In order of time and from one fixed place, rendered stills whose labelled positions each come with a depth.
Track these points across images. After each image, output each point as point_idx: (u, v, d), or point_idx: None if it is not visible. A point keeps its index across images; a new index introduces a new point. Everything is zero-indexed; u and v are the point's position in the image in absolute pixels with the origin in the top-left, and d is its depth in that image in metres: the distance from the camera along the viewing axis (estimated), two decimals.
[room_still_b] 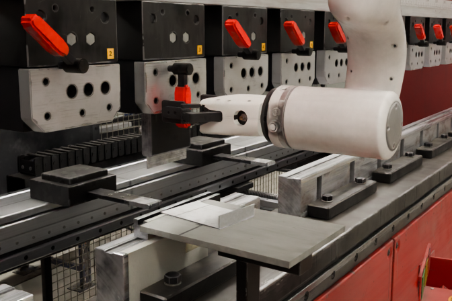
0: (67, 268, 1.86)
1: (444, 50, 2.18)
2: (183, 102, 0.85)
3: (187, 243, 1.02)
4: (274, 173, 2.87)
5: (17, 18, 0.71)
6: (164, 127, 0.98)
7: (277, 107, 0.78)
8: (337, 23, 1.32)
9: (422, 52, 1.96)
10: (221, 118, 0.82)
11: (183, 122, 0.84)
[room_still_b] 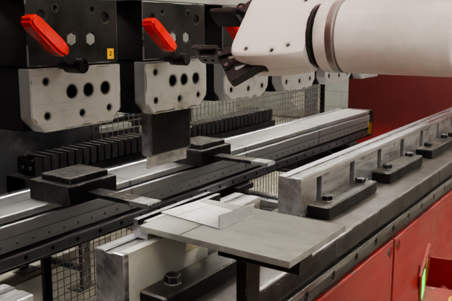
0: (67, 268, 1.86)
1: None
2: None
3: (187, 243, 1.02)
4: (274, 173, 2.87)
5: (17, 18, 0.71)
6: (164, 127, 0.98)
7: None
8: None
9: None
10: None
11: (241, 3, 0.79)
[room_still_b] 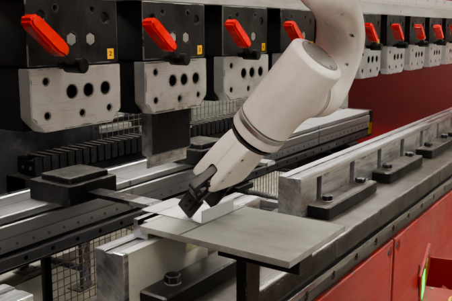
0: (67, 268, 1.86)
1: (444, 50, 2.18)
2: (225, 193, 1.00)
3: (187, 243, 1.02)
4: (274, 173, 2.87)
5: (17, 18, 0.71)
6: (164, 127, 0.98)
7: None
8: None
9: (422, 52, 1.96)
10: None
11: None
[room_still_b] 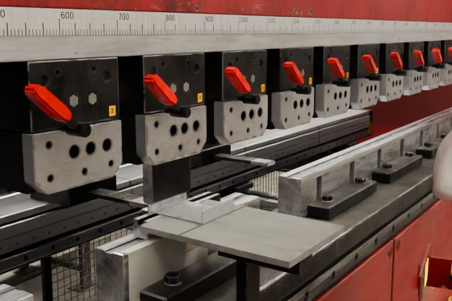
0: (67, 268, 1.86)
1: (442, 71, 2.19)
2: None
3: (187, 243, 1.02)
4: (274, 173, 2.87)
5: (21, 84, 0.72)
6: (165, 175, 0.99)
7: None
8: (336, 60, 1.33)
9: (420, 76, 1.97)
10: None
11: None
